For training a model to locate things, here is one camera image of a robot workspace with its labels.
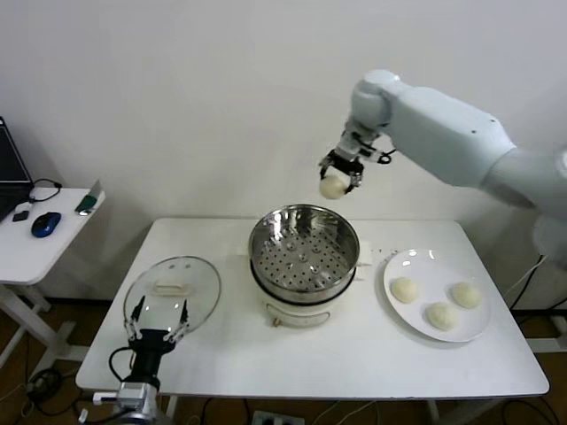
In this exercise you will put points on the round glass pot lid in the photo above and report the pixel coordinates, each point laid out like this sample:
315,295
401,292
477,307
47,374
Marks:
201,283

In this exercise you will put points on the white work table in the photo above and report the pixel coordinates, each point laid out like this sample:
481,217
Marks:
274,363

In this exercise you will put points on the round white plate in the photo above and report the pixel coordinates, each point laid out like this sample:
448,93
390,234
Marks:
443,274

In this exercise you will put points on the small black adapter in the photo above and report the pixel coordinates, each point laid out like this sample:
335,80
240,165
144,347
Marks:
20,217

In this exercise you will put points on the white power strip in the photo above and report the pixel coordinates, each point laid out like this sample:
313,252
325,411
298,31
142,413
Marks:
279,418

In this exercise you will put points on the black laptop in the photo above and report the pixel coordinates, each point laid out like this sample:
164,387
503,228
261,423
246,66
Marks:
9,168

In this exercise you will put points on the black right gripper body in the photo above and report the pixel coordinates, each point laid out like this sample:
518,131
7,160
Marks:
347,163

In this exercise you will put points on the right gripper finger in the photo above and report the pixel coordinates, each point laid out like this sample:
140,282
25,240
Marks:
324,168
358,180

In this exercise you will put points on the white steamed baozi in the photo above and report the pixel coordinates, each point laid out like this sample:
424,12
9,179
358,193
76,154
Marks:
404,291
333,187
440,315
466,295

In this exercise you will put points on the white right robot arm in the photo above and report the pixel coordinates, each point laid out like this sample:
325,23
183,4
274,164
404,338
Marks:
443,133

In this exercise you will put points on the stainless steel steamer basket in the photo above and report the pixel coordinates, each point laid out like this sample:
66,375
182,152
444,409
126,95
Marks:
274,230

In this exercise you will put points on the white side table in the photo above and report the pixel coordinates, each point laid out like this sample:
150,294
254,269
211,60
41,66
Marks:
57,252

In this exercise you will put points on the blue computer mouse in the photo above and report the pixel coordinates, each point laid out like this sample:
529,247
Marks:
46,223

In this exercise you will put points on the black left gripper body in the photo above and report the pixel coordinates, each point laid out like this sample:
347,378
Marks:
150,343

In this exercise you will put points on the green circuit board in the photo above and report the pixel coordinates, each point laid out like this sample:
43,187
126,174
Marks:
87,204

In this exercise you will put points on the white electric cooker base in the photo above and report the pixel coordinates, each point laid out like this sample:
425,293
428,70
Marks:
301,316

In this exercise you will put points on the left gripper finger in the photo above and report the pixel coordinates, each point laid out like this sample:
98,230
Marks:
135,321
184,321

